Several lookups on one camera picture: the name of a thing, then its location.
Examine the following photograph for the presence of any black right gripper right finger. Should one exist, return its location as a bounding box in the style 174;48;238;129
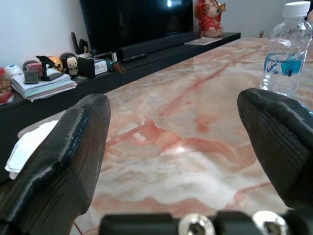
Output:
237;88;313;210

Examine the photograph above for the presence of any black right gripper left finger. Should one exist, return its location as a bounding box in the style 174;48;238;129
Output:
0;93;112;235

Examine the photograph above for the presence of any white crumpled tissue paper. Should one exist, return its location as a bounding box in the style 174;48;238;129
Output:
4;119;59;180

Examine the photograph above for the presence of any stack of papers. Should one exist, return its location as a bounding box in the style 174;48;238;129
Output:
10;68;78;103

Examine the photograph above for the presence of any clear plastic water bottle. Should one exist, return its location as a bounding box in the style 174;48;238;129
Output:
260;1;313;96

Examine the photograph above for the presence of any small dark grey pouch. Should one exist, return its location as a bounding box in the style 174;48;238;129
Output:
23;70;40;85

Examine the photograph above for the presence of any red snack container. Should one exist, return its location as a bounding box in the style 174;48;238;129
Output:
0;67;14;104

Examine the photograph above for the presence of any black phone stand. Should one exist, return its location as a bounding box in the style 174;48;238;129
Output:
36;55;65;82

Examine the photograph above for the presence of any orange round ornament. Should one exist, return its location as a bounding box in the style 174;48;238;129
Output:
47;56;64;72

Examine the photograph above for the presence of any black box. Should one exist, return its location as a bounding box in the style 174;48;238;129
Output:
77;57;96;79

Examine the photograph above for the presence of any white round container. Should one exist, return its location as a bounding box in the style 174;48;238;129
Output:
2;64;24;78

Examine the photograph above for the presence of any white medicine box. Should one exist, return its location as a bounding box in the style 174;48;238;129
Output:
93;59;109;75

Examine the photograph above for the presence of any magazine booklet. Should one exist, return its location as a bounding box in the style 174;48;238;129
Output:
184;37;223;46

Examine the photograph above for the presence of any red and gold figurine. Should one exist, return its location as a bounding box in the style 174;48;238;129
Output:
196;0;227;38

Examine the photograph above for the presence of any black soundbar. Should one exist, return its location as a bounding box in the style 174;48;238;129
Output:
117;31;196;60

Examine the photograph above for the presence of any black flat screen television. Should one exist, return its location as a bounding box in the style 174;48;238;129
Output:
78;0;194;56

